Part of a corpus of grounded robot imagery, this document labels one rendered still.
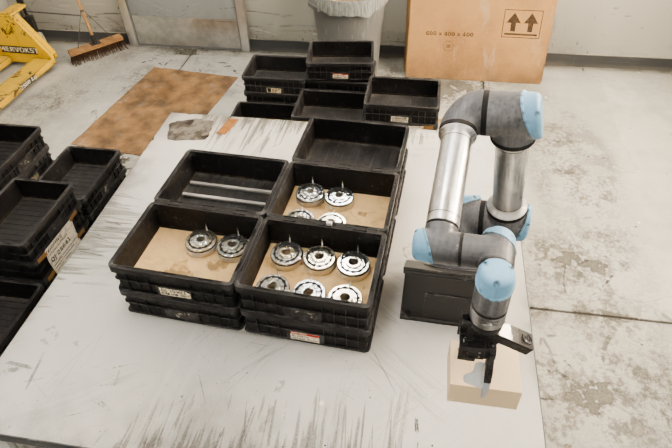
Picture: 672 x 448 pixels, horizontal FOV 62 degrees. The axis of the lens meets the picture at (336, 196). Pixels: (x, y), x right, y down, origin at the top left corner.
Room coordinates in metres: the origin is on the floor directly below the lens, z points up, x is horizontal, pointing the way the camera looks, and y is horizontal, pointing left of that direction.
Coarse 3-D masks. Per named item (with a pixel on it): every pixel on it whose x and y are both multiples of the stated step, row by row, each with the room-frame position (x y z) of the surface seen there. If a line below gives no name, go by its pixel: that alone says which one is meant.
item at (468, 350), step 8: (464, 312) 0.74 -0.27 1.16; (464, 320) 0.72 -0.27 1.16; (464, 328) 0.73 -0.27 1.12; (472, 328) 0.71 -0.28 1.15; (464, 336) 0.72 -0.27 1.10; (472, 336) 0.71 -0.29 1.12; (480, 336) 0.71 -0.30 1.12; (464, 344) 0.70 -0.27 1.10; (472, 344) 0.70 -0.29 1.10; (480, 344) 0.70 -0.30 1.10; (488, 344) 0.70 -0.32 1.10; (496, 344) 0.70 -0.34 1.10; (464, 352) 0.70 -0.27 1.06; (472, 352) 0.69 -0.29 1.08; (480, 352) 0.69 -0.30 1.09; (488, 352) 0.69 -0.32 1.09; (472, 360) 0.69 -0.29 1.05
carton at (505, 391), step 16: (448, 352) 0.78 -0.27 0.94; (496, 352) 0.75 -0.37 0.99; (512, 352) 0.75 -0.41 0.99; (448, 368) 0.74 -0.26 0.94; (464, 368) 0.71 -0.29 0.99; (496, 368) 0.71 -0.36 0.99; (512, 368) 0.71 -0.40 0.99; (448, 384) 0.69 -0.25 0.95; (464, 384) 0.67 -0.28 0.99; (496, 384) 0.67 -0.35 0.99; (512, 384) 0.66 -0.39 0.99; (448, 400) 0.67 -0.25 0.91; (464, 400) 0.66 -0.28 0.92; (480, 400) 0.66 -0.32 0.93; (496, 400) 0.65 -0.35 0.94; (512, 400) 0.65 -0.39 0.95
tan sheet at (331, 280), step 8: (304, 248) 1.26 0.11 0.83; (336, 256) 1.22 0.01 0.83; (264, 264) 1.20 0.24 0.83; (336, 264) 1.19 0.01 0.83; (264, 272) 1.17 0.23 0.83; (272, 272) 1.17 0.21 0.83; (280, 272) 1.16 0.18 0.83; (288, 272) 1.16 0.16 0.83; (296, 272) 1.16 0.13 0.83; (304, 272) 1.16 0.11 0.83; (336, 272) 1.16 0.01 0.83; (256, 280) 1.14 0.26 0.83; (288, 280) 1.13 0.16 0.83; (296, 280) 1.13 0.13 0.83; (320, 280) 1.13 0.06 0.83; (328, 280) 1.12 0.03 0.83; (336, 280) 1.12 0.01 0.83; (344, 280) 1.12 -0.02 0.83; (368, 280) 1.12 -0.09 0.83; (328, 288) 1.09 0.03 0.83; (360, 288) 1.09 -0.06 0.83; (368, 288) 1.09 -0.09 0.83
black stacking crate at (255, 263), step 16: (272, 224) 1.30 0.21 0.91; (288, 224) 1.29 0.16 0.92; (272, 240) 1.30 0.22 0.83; (288, 240) 1.29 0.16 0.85; (304, 240) 1.28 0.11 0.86; (320, 240) 1.26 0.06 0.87; (336, 240) 1.25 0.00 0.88; (352, 240) 1.24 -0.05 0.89; (368, 240) 1.22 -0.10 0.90; (256, 256) 1.18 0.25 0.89; (368, 256) 1.22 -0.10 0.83; (256, 272) 1.16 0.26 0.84; (240, 304) 1.05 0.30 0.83; (256, 304) 1.03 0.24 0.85; (272, 304) 1.01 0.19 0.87; (288, 304) 1.00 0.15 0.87; (304, 304) 0.99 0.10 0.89; (304, 320) 0.98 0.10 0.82; (320, 320) 0.97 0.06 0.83; (336, 320) 0.97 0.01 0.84; (352, 320) 0.96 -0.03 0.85; (368, 320) 0.97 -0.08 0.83
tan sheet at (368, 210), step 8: (360, 200) 1.49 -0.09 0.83; (368, 200) 1.49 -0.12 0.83; (376, 200) 1.49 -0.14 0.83; (384, 200) 1.49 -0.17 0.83; (288, 208) 1.46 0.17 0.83; (296, 208) 1.46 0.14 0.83; (304, 208) 1.46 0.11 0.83; (312, 208) 1.46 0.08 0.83; (320, 208) 1.46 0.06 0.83; (352, 208) 1.45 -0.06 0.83; (360, 208) 1.45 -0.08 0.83; (368, 208) 1.45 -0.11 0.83; (376, 208) 1.44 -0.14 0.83; (384, 208) 1.44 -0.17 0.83; (344, 216) 1.41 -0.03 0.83; (352, 216) 1.41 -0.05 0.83; (360, 216) 1.41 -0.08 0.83; (368, 216) 1.41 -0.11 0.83; (376, 216) 1.40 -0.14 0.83; (384, 216) 1.40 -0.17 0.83; (360, 224) 1.37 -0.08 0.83; (368, 224) 1.37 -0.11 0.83; (376, 224) 1.36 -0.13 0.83
